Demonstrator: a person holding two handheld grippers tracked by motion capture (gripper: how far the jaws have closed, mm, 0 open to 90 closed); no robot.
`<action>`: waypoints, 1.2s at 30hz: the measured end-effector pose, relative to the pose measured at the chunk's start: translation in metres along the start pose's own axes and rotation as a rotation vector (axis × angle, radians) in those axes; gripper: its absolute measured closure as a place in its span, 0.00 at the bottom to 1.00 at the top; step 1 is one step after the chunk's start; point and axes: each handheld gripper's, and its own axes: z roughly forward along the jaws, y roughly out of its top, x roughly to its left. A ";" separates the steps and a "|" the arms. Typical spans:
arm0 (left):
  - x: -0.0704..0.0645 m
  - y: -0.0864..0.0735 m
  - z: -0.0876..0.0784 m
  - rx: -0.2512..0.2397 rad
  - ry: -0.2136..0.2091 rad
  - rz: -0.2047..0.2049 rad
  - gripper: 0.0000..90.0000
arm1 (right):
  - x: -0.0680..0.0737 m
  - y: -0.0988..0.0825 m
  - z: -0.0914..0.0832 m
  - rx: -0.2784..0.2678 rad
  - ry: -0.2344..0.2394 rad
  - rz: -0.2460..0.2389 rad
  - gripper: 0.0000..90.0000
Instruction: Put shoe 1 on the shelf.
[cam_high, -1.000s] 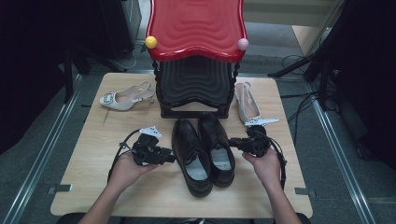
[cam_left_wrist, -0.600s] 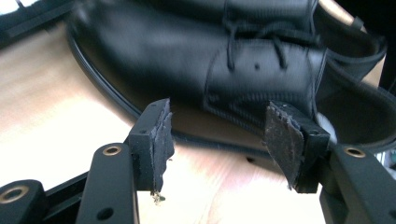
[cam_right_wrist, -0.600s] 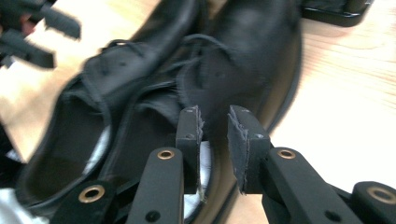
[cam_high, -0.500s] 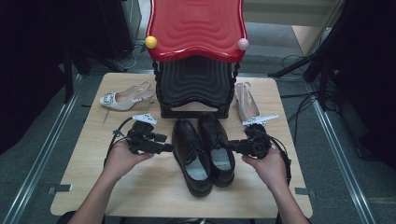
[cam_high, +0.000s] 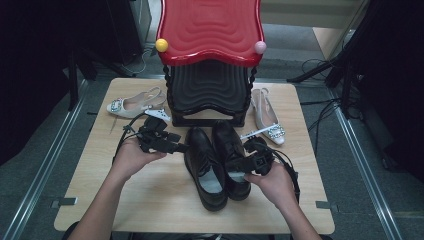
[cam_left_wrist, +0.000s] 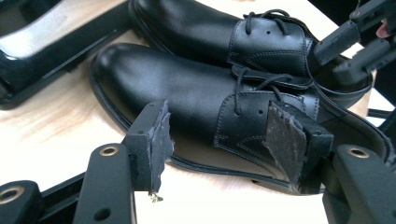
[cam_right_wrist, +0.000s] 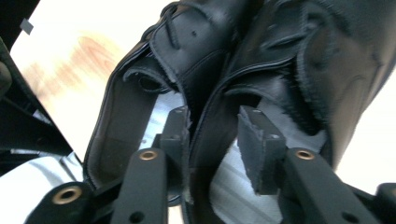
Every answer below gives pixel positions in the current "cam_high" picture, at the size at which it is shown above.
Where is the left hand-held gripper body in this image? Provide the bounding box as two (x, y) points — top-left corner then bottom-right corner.
(136, 108), (174, 155)

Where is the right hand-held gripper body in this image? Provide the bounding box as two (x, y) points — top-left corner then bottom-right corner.
(239, 127), (277, 177)

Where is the black leather shoe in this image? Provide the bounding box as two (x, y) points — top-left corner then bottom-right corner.
(183, 126), (230, 212)
(211, 119), (252, 202)

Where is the white jewelled slingback shoe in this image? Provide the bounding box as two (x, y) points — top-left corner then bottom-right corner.
(250, 87), (287, 146)
(106, 86), (168, 120)

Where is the red and black shoe rack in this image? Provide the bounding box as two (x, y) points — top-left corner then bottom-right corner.
(155, 0), (268, 128)

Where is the person's left hand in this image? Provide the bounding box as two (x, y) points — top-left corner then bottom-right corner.
(111, 136), (168, 183)

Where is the person's right hand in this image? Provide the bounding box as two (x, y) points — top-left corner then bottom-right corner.
(244, 162), (298, 212)

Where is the black metal stand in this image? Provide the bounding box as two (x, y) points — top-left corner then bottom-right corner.
(65, 49), (134, 113)

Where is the black tripod stand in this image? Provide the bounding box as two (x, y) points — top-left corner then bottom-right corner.
(286, 46), (368, 119)

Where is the light wooden board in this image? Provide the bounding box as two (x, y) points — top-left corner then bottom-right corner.
(312, 26), (355, 62)

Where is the black curtain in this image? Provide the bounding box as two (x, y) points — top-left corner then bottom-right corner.
(346, 0), (424, 183)
(0, 0), (143, 166)

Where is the left hand-held gripper cable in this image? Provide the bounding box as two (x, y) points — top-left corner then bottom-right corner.
(112, 113), (148, 165)

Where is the hand-held gripper cable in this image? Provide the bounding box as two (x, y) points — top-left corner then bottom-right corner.
(112, 113), (148, 165)
(263, 141), (301, 204)

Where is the right hand-held gripper cable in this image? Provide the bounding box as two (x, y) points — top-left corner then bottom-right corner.
(263, 141), (301, 204)

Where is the white floor cable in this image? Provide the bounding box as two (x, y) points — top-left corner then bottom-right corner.
(121, 49), (158, 77)

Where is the black floor cable bundle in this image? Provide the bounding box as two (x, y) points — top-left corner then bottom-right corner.
(299, 98), (363, 158)

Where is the grey table bracket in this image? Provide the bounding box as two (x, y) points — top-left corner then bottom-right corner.
(50, 196), (79, 210)
(315, 200), (340, 212)

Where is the black floor cable loop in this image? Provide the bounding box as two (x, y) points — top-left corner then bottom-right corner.
(301, 58), (338, 83)

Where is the metal floor rail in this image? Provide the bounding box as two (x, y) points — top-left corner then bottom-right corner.
(2, 79), (90, 240)
(333, 99), (405, 240)

